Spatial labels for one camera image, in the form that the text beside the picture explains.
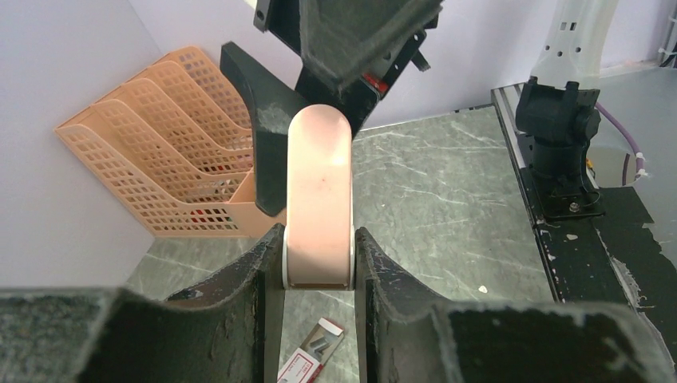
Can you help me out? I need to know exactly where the orange file organizer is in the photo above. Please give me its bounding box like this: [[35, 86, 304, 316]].
[[54, 45, 285, 237]]

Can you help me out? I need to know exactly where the pink stapler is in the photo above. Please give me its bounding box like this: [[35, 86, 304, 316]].
[[282, 105, 355, 290]]

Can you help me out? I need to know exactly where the red white staple box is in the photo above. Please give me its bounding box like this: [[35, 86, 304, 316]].
[[277, 318, 345, 383]]

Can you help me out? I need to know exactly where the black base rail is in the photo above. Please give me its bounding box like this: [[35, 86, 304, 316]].
[[492, 81, 676, 361]]

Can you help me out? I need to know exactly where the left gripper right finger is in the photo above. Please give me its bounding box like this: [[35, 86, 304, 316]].
[[354, 228, 676, 382]]

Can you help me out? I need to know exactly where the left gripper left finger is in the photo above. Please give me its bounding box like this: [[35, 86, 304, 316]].
[[1, 224, 285, 382]]

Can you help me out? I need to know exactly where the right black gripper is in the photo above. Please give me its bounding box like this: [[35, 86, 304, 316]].
[[220, 0, 442, 217]]

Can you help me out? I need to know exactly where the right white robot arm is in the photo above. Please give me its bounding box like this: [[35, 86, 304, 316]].
[[220, 1, 617, 220]]

